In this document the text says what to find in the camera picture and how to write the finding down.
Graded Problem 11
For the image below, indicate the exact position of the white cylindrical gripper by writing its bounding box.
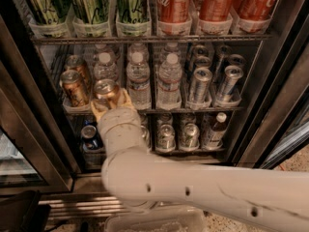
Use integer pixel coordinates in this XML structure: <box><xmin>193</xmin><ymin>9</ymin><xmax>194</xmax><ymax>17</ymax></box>
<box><xmin>91</xmin><ymin>88</ymin><xmax>147</xmax><ymax>157</ymax></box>

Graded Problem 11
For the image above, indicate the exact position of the orange soda can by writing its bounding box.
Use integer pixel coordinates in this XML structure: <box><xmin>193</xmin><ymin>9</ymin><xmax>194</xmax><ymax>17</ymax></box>
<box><xmin>94</xmin><ymin>79</ymin><xmax>120</xmax><ymax>111</ymax></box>
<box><xmin>60</xmin><ymin>70</ymin><xmax>89</xmax><ymax>107</ymax></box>
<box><xmin>65</xmin><ymin>55</ymin><xmax>92</xmax><ymax>90</ymax></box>

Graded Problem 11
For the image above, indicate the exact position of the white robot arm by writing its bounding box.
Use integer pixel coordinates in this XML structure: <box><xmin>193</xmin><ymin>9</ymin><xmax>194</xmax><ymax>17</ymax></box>
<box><xmin>91</xmin><ymin>89</ymin><xmax>309</xmax><ymax>232</ymax></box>

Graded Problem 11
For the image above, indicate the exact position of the left blue Pepsi can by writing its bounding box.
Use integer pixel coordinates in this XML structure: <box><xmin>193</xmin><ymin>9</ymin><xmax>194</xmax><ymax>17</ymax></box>
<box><xmin>81</xmin><ymin>125</ymin><xmax>102</xmax><ymax>150</ymax></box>

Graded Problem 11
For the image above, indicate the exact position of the left green white soda can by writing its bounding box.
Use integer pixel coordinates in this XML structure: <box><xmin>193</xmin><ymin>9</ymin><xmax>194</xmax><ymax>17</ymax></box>
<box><xmin>141</xmin><ymin>126</ymin><xmax>151</xmax><ymax>148</ymax></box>

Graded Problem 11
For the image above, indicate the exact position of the green white soda can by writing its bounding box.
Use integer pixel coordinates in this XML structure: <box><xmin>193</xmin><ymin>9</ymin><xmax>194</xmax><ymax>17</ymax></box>
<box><xmin>181</xmin><ymin>123</ymin><xmax>200</xmax><ymax>148</ymax></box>
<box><xmin>157</xmin><ymin>124</ymin><xmax>175</xmax><ymax>151</ymax></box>
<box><xmin>141</xmin><ymin>126</ymin><xmax>151</xmax><ymax>148</ymax></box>

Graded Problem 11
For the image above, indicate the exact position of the middle green white soda can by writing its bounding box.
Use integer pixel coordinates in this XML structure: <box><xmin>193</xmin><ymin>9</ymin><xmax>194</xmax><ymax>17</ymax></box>
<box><xmin>157</xmin><ymin>124</ymin><xmax>175</xmax><ymax>151</ymax></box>

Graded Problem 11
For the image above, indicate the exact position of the right green white soda can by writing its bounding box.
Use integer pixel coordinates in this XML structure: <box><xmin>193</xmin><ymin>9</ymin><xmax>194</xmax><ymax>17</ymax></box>
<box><xmin>181</xmin><ymin>123</ymin><xmax>200</xmax><ymax>148</ymax></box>

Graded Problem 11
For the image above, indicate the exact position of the front left silver slim can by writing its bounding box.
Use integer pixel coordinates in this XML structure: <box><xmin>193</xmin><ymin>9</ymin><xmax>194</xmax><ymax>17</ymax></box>
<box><xmin>188</xmin><ymin>67</ymin><xmax>212</xmax><ymax>103</ymax></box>

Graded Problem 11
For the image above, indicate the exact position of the silver slim can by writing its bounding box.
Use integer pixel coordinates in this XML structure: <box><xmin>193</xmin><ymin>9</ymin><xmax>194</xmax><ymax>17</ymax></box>
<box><xmin>188</xmin><ymin>67</ymin><xmax>212</xmax><ymax>103</ymax></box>
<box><xmin>216</xmin><ymin>65</ymin><xmax>243</xmax><ymax>102</ymax></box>

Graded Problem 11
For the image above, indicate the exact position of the middle green LaCroix can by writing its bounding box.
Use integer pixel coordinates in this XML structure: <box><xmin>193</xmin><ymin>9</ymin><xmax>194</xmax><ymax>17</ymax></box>
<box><xmin>71</xmin><ymin>0</ymin><xmax>109</xmax><ymax>24</ymax></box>

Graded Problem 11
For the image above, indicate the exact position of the green lacroix can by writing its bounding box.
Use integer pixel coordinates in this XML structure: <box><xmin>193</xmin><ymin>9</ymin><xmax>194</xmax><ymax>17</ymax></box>
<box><xmin>71</xmin><ymin>0</ymin><xmax>109</xmax><ymax>24</ymax></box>
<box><xmin>25</xmin><ymin>0</ymin><xmax>70</xmax><ymax>25</ymax></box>
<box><xmin>117</xmin><ymin>0</ymin><xmax>148</xmax><ymax>24</ymax></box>

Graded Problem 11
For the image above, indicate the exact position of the right green LaCroix can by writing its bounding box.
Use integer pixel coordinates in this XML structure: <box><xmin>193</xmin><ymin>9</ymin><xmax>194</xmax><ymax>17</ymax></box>
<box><xmin>117</xmin><ymin>0</ymin><xmax>148</xmax><ymax>24</ymax></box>

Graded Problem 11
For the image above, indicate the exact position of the stainless steel fridge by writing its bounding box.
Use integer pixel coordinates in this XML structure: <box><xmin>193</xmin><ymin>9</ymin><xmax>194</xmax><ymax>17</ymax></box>
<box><xmin>0</xmin><ymin>0</ymin><xmax>309</xmax><ymax>222</ymax></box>

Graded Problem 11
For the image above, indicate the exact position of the left green LaCroix can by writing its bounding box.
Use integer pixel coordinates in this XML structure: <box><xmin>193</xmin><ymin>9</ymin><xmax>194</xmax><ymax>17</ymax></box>
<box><xmin>25</xmin><ymin>0</ymin><xmax>70</xmax><ymax>25</ymax></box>

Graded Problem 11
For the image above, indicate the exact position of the left red Coca-Cola can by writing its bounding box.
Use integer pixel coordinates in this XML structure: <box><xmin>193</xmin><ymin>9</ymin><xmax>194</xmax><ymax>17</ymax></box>
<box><xmin>156</xmin><ymin>0</ymin><xmax>190</xmax><ymax>23</ymax></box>

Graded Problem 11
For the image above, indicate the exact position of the red coca-cola can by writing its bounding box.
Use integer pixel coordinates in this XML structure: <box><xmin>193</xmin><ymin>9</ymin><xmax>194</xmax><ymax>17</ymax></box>
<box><xmin>156</xmin><ymin>0</ymin><xmax>190</xmax><ymax>23</ymax></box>
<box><xmin>199</xmin><ymin>0</ymin><xmax>233</xmax><ymax>22</ymax></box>
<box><xmin>239</xmin><ymin>0</ymin><xmax>276</xmax><ymax>21</ymax></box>

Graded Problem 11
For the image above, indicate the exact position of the front right silver slim can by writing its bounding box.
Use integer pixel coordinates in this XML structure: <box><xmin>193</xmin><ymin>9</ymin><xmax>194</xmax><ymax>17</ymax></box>
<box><xmin>216</xmin><ymin>65</ymin><xmax>243</xmax><ymax>102</ymax></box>

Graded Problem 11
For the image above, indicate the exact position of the middle red Coca-Cola can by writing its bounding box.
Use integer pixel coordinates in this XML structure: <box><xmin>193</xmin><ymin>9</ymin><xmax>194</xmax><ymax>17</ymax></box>
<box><xmin>199</xmin><ymin>0</ymin><xmax>233</xmax><ymax>22</ymax></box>

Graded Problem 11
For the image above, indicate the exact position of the right red Coca-Cola can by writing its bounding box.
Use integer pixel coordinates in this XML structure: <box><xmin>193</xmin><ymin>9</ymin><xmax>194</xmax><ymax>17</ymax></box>
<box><xmin>239</xmin><ymin>0</ymin><xmax>276</xmax><ymax>21</ymax></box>

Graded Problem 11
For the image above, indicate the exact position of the front left water bottle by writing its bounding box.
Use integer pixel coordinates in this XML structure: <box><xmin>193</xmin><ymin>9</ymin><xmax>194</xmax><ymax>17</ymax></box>
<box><xmin>94</xmin><ymin>52</ymin><xmax>119</xmax><ymax>81</ymax></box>

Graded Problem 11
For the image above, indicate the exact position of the water bottle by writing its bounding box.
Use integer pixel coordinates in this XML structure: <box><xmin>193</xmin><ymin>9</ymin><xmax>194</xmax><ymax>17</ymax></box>
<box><xmin>94</xmin><ymin>52</ymin><xmax>119</xmax><ymax>81</ymax></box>
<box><xmin>157</xmin><ymin>53</ymin><xmax>183</xmax><ymax>104</ymax></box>
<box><xmin>126</xmin><ymin>52</ymin><xmax>152</xmax><ymax>110</ymax></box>

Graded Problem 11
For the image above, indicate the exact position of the front middle water bottle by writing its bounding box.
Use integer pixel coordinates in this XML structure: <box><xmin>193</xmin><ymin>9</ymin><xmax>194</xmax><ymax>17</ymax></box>
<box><xmin>126</xmin><ymin>52</ymin><xmax>152</xmax><ymax>110</ymax></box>

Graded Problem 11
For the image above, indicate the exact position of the front right water bottle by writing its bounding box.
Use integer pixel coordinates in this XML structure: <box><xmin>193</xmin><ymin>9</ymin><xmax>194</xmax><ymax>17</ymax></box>
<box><xmin>157</xmin><ymin>53</ymin><xmax>183</xmax><ymax>104</ymax></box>

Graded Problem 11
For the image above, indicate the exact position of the juice bottle white cap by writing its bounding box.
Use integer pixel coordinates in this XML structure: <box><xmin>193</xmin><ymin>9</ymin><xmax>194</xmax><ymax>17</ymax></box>
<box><xmin>202</xmin><ymin>112</ymin><xmax>227</xmax><ymax>150</ymax></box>

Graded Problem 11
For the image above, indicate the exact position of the black object bottom left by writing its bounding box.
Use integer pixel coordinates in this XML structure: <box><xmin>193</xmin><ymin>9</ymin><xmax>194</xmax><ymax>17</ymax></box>
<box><xmin>0</xmin><ymin>190</ymin><xmax>51</xmax><ymax>232</ymax></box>

